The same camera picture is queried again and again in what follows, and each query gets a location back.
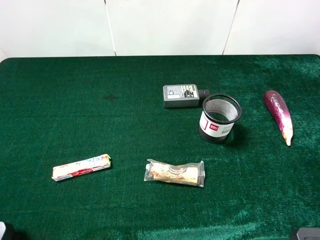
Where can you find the black mesh pen holder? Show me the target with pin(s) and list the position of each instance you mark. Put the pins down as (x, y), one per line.
(219, 114)

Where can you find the white red candy pack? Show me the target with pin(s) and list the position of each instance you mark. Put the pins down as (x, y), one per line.
(74, 169)

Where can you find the purple eggplant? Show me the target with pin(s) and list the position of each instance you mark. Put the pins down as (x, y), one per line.
(280, 112)

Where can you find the green velvet table cloth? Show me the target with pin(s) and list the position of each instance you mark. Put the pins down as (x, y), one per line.
(56, 111)

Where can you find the grey device bottom right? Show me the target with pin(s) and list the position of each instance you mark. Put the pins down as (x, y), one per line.
(305, 233)

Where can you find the clear wrapped snack bar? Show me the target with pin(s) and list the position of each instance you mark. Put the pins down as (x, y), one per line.
(192, 174)

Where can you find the grey power adapter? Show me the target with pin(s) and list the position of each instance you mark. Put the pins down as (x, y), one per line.
(183, 95)

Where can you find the black white object bottom left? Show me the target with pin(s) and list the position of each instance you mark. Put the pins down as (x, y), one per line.
(7, 231)

